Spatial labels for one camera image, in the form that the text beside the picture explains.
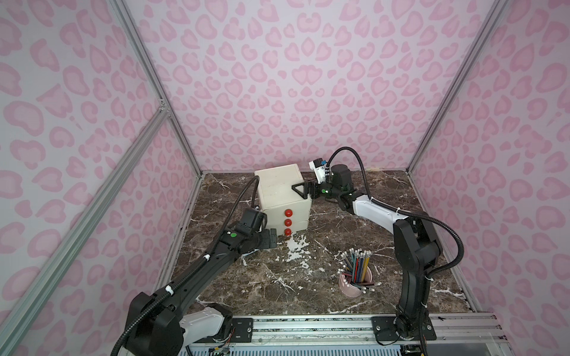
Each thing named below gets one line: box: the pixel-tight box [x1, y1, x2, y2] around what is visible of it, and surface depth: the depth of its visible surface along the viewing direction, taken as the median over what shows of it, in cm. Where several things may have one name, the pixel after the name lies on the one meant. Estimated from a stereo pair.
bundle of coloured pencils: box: [337, 247, 383, 294], surface depth 77 cm
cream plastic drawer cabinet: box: [254, 163, 312, 236], surface depth 86 cm
